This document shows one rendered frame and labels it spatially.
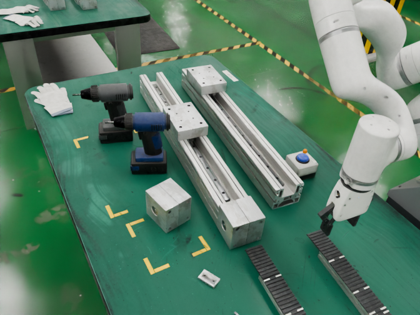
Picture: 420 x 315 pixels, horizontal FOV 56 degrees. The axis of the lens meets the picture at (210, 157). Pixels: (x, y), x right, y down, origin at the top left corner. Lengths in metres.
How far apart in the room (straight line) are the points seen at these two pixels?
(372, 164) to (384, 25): 0.45
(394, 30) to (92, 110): 1.11
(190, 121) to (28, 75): 1.48
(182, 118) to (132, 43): 1.40
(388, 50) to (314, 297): 0.72
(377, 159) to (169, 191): 0.57
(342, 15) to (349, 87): 0.16
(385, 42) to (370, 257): 0.60
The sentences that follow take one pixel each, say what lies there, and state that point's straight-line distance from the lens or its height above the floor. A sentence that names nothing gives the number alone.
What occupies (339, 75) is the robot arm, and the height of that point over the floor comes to 1.29.
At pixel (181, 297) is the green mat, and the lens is 1.05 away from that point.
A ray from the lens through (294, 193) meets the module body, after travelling 1.27.
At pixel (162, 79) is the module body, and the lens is 1.70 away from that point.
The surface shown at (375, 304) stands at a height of 0.81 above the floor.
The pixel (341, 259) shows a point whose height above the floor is 0.81.
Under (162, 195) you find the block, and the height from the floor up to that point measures 0.87.
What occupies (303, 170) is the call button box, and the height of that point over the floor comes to 0.83.
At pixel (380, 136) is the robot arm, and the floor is 1.23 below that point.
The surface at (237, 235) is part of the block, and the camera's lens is 1.11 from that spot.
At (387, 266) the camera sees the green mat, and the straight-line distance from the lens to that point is 1.24.
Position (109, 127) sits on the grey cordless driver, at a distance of 1.45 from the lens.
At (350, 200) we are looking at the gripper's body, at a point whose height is 1.04.
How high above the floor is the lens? 1.68
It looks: 40 degrees down
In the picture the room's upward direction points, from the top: 5 degrees clockwise
